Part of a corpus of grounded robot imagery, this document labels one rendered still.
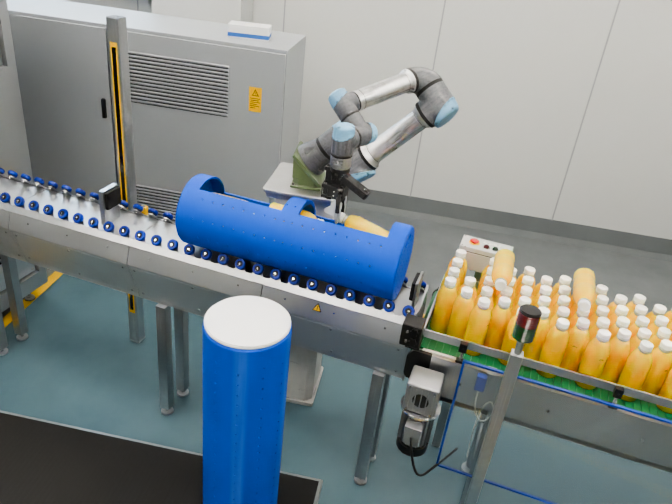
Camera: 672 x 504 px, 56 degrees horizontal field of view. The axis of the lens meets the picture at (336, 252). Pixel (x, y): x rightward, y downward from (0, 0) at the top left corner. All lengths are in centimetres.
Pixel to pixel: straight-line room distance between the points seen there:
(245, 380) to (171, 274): 76
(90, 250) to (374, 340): 125
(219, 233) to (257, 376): 64
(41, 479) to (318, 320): 125
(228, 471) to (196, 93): 235
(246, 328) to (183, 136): 223
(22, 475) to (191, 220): 121
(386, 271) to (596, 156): 323
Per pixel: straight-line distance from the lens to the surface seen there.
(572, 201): 530
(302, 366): 310
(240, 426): 214
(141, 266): 268
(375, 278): 221
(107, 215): 281
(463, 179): 515
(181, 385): 324
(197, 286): 257
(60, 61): 427
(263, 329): 199
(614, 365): 228
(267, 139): 386
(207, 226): 240
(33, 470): 288
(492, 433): 218
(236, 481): 234
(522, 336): 192
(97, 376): 346
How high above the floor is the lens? 224
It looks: 30 degrees down
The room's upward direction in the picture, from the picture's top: 7 degrees clockwise
